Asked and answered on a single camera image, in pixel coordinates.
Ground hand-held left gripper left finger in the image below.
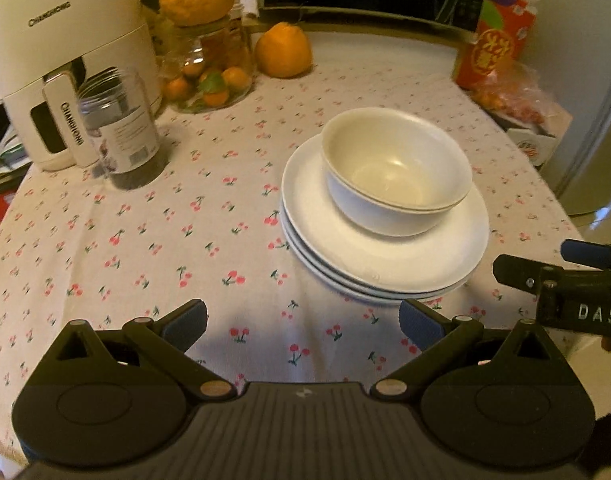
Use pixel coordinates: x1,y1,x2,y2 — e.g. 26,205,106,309
49,299,238,404

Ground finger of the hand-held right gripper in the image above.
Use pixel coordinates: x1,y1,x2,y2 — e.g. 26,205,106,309
493,254,561,294
560,239,611,269

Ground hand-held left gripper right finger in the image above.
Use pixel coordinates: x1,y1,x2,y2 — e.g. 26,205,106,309
398,297,566,404

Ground small blue patterned plate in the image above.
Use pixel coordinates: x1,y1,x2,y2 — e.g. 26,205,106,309
290,245,469,309

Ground plain white plate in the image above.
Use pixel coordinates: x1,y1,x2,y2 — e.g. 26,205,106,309
281,132,490,295

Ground white bowl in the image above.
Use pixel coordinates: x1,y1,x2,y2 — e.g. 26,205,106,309
328,170,471,239
320,107,473,213

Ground large blue patterned plate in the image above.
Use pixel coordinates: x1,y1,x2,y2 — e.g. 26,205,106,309
281,210,480,302

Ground cherry print tablecloth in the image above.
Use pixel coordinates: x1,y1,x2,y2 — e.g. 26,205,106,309
0,25,586,461

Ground white box with round logo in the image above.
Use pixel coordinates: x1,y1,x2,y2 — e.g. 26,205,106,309
505,125,559,168

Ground white refrigerator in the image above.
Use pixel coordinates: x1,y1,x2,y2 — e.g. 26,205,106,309
538,0,611,217

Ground plastic bag of oranges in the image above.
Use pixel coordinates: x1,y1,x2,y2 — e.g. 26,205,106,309
473,67,569,133

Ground clear plastic jar dark contents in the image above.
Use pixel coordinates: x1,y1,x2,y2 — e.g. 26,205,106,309
76,67,162,191

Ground red printed gift box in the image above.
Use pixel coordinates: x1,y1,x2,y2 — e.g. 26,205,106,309
453,0,536,92

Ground small tangerine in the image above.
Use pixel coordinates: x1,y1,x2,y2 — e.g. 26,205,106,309
202,87,230,109
221,66,251,95
164,77,193,102

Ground orange with stem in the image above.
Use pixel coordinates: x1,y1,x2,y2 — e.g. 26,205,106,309
255,22,313,79

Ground cream air fryer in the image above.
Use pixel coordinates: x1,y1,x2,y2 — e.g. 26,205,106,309
0,0,162,172

